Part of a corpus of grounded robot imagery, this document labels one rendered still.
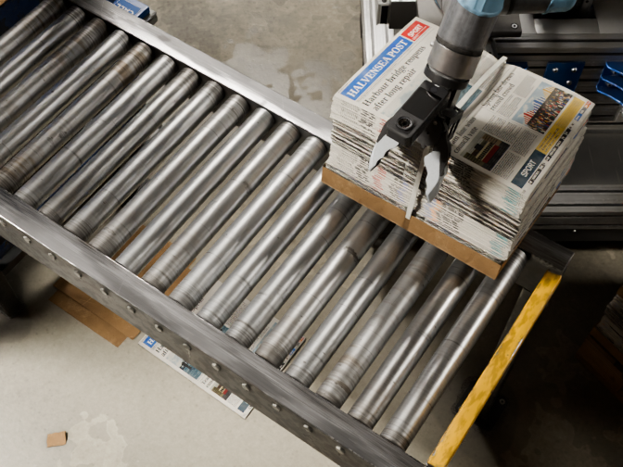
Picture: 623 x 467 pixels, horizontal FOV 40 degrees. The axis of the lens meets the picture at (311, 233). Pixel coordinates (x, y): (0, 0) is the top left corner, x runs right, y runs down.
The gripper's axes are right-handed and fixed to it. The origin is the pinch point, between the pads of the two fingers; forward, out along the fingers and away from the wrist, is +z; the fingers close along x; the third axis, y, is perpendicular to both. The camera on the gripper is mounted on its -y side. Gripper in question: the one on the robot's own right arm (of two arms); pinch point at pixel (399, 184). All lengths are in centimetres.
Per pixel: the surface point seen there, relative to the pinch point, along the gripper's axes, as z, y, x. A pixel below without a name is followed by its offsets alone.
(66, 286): 96, 35, 90
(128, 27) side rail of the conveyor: 10, 24, 78
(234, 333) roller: 33.7, -14.1, 13.7
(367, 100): -7.9, 6.6, 12.5
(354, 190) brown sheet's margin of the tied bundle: 11.0, 11.7, 10.8
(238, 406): 96, 35, 28
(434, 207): 5.4, 9.9, -4.7
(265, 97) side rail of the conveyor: 9.4, 25.3, 40.9
